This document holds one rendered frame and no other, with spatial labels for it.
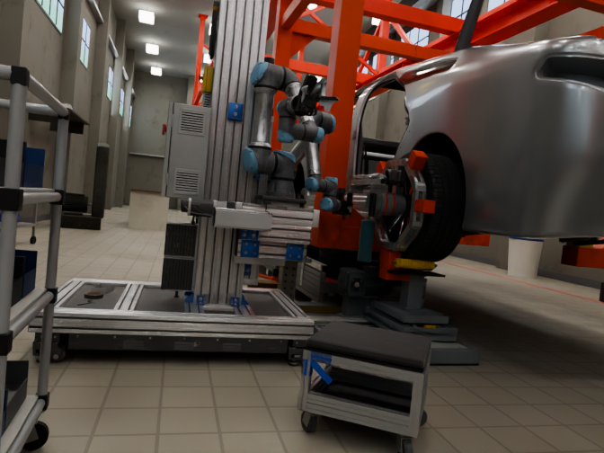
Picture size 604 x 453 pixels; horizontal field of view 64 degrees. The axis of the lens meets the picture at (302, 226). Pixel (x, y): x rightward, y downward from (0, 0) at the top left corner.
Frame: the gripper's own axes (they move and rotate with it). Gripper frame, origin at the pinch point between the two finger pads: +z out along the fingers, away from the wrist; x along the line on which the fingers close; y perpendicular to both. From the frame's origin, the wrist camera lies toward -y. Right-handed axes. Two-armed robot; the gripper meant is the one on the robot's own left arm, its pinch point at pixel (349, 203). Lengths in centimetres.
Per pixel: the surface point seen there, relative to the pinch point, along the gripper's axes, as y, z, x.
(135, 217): 64, 427, -633
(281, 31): -173, 153, -158
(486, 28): -231, 337, 16
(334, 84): -78, 13, -24
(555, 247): 31, 628, 121
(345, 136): -45, 21, -16
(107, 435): 83, -172, -3
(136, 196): 20, 426, -635
